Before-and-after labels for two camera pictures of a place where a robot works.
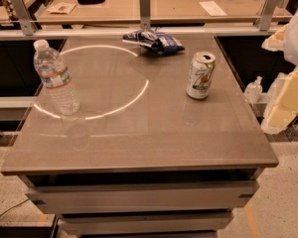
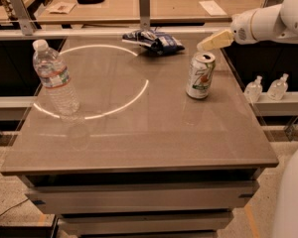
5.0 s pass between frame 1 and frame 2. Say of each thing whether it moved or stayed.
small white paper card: stayed
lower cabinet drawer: stayed
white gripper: moved
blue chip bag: stayed
